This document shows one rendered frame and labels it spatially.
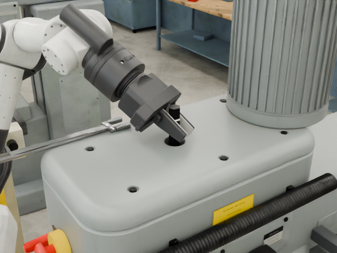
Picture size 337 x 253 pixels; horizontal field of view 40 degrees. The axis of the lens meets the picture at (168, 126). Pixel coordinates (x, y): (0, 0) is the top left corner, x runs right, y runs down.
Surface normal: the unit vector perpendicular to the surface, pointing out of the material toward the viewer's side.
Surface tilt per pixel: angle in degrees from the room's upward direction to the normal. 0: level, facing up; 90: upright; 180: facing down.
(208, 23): 90
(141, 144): 0
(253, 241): 90
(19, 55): 103
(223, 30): 90
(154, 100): 31
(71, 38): 40
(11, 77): 83
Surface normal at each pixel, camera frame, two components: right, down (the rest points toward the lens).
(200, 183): 0.40, -0.36
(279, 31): -0.33, 0.44
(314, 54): 0.34, 0.43
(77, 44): 0.18, -0.40
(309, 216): 0.56, 0.38
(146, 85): 0.44, -0.65
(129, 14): -0.83, 0.26
